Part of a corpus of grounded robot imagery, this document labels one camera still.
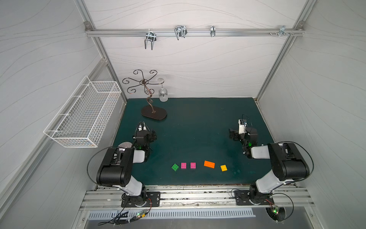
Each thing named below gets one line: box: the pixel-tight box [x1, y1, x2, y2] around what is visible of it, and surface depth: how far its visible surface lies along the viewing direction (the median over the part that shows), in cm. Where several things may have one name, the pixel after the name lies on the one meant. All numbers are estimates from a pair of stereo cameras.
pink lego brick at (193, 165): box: [190, 162, 196, 170], surface depth 86 cm
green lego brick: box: [171, 163, 179, 172], surface depth 85 cm
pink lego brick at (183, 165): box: [180, 162, 187, 170], surface depth 86 cm
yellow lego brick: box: [220, 164, 228, 172], surface depth 86 cm
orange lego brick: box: [203, 160, 216, 169], surface depth 86 cm
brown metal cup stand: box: [122, 69, 168, 121], surface depth 95 cm
